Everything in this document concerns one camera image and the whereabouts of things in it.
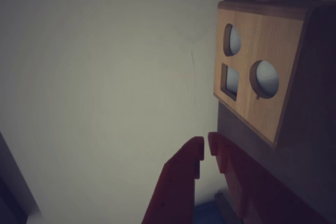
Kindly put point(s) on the wooden shape sorter box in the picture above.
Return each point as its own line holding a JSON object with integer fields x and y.
{"x": 262, "y": 37}

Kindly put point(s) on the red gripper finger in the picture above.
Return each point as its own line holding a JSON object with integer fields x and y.
{"x": 176, "y": 187}
{"x": 252, "y": 192}

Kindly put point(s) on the blue blurry object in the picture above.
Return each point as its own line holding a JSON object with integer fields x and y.
{"x": 206, "y": 214}

